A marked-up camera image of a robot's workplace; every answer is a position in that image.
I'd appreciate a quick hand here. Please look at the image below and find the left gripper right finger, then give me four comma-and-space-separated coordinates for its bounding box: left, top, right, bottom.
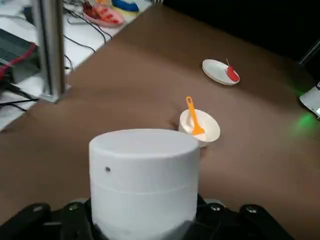
192, 192, 296, 240

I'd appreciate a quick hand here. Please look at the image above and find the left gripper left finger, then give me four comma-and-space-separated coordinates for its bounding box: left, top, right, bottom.
0, 198, 106, 240

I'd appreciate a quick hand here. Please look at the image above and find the white oil pot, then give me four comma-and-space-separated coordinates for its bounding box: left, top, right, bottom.
88, 128, 202, 240

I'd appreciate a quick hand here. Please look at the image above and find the orange oil brush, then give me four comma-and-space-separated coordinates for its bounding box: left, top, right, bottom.
185, 96, 206, 136

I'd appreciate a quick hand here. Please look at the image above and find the white bowl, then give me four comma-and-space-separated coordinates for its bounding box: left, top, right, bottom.
178, 108, 221, 148

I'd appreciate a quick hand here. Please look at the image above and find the red sausage on stick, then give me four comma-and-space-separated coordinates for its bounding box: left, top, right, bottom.
225, 58, 241, 83

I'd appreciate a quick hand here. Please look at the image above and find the white plate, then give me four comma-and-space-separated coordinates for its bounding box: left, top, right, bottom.
201, 58, 241, 86

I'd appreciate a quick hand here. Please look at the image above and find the black power supply unit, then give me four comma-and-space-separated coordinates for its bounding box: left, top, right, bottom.
0, 28, 41, 83

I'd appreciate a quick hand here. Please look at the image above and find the pink plate with skewers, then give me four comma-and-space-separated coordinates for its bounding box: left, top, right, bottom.
82, 1, 125, 28

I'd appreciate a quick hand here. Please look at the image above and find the blue cloth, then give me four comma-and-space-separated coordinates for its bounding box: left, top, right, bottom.
111, 0, 140, 12

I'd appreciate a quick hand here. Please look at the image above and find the aluminium frame post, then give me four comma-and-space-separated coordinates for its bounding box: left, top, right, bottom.
32, 0, 72, 103

